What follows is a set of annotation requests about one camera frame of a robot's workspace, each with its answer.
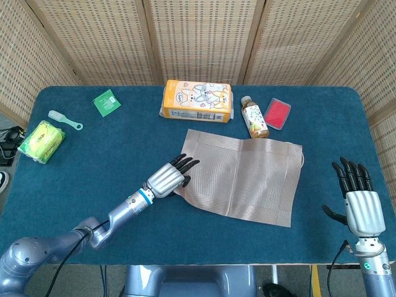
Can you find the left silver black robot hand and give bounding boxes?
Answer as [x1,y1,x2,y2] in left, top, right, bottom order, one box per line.
[145,153,200,199]

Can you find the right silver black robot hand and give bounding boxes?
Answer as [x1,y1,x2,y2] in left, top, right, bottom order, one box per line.
[321,157,387,238]

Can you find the beige woven placemat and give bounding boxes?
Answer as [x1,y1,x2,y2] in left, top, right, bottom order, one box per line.
[173,129,306,228]

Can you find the dark blue table cloth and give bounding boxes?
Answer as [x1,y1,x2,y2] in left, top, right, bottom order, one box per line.
[0,85,396,267]

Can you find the orange corgi print tissue pack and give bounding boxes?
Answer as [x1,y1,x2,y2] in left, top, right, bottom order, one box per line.
[159,79,233,124]

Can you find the green square sachet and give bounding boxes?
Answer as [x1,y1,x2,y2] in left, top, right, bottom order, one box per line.
[92,88,122,118]

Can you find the blue-grey robot torso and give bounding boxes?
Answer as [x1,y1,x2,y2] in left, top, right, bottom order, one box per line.
[119,265,258,297]

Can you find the juice bottle with fruit label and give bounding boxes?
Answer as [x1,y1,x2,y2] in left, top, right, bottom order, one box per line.
[241,95,270,139]

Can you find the black object on floor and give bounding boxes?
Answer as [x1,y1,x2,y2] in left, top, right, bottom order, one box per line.
[262,283,298,297]

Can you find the mint green small brush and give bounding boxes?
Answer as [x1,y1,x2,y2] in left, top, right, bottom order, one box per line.
[48,110,84,131]

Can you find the green yellow tissue pack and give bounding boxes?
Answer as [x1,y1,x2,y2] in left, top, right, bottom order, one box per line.
[17,120,66,165]

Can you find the red pad in clear case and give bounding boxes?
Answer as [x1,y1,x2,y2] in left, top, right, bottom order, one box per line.
[264,97,292,132]

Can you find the woven bamboo folding screen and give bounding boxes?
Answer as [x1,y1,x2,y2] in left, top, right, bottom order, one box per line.
[0,0,396,202]

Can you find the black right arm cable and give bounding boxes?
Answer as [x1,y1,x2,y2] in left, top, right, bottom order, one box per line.
[327,239,352,297]

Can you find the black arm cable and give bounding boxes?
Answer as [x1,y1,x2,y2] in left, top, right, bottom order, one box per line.
[49,219,111,297]
[327,239,352,297]

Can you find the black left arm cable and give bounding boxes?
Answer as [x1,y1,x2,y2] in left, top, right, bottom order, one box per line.
[49,219,111,297]

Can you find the black floor devices with cables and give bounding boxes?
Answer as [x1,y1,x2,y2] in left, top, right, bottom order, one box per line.
[0,125,27,166]

